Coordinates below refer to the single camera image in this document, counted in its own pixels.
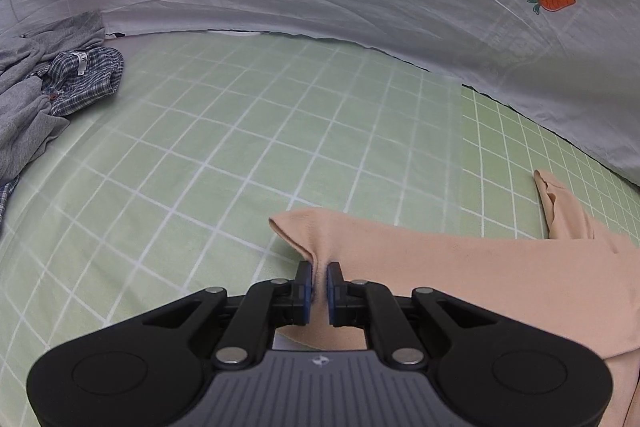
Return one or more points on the blue plaid shirt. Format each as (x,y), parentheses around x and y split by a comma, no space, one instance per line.
(73,81)

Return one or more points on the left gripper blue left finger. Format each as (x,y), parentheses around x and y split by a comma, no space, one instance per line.
(303,292)

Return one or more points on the grey zip hoodie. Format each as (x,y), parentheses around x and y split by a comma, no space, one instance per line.
(27,124)

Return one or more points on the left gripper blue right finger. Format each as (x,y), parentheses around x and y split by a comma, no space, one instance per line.
(336,294)

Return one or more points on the green checkered bed sheet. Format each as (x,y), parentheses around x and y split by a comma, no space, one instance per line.
(167,186)

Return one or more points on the beige long-sleeve garment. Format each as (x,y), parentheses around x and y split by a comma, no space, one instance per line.
(581,283)

